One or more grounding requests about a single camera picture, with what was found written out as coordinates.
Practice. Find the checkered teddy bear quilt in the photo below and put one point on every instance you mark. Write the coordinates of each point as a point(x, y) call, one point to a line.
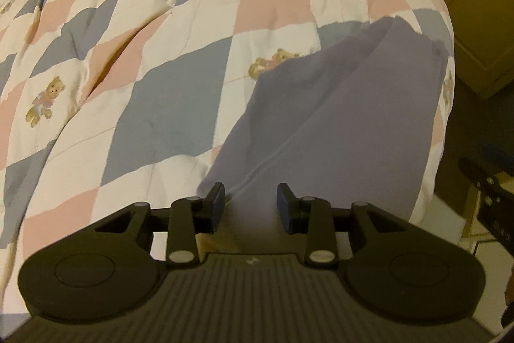
point(152, 45)

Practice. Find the purple garment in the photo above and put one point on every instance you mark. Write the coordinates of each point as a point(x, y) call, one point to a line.
point(341, 118)

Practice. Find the wooden cabinet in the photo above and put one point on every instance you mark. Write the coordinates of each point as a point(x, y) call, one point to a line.
point(478, 5)

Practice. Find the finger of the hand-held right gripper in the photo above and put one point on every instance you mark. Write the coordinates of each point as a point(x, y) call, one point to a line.
point(488, 190)

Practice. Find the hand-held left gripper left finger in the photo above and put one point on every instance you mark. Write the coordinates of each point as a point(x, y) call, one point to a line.
point(219, 206)

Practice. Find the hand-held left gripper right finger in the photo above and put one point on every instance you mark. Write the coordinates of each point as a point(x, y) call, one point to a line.
point(283, 206)

